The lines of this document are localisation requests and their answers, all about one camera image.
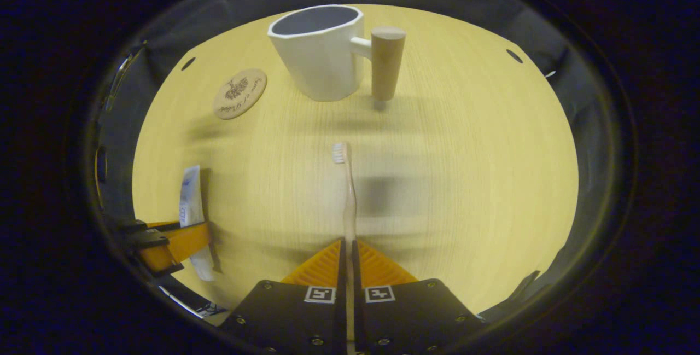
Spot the white toothpaste tube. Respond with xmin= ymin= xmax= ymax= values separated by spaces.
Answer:
xmin=179 ymin=165 xmax=215 ymax=282

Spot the wooden toothbrush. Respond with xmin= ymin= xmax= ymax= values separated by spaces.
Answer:
xmin=332 ymin=143 xmax=359 ymax=355

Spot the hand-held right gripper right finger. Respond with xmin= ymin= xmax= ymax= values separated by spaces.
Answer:
xmin=353 ymin=239 xmax=485 ymax=355

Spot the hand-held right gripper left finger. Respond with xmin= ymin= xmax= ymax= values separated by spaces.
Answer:
xmin=219 ymin=239 xmax=348 ymax=355

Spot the round cork coaster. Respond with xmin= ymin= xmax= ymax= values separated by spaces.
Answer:
xmin=212 ymin=68 xmax=268 ymax=120

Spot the white cup with wooden handle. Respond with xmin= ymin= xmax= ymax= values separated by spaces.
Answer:
xmin=267 ymin=5 xmax=406 ymax=102

